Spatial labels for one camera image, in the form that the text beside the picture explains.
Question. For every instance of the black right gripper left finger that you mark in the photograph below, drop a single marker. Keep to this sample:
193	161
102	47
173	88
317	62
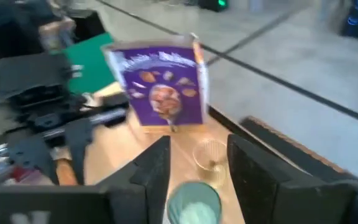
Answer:
148	180

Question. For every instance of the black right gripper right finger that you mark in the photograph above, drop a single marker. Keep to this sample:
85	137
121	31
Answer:
259	186

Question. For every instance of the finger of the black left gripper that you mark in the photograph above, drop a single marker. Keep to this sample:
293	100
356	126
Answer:
33	158
78	146

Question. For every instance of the purple cereal box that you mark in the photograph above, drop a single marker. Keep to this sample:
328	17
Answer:
166	99

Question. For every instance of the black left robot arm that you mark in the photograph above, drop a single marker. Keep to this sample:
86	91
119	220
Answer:
8	31

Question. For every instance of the orange plate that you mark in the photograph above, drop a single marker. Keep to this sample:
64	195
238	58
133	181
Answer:
65	172

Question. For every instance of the blue faceted tumbler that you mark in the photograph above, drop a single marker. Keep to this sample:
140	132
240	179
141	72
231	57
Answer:
194	205

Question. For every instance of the black table rim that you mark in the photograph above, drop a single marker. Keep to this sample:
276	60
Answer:
259	130

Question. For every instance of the clear glass with gold stripes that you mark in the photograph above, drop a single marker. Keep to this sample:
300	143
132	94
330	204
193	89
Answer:
210	155

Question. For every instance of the green box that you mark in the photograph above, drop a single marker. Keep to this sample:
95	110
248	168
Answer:
92	65

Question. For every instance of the black device with green light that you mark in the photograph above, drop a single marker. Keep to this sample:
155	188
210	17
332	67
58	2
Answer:
213	4

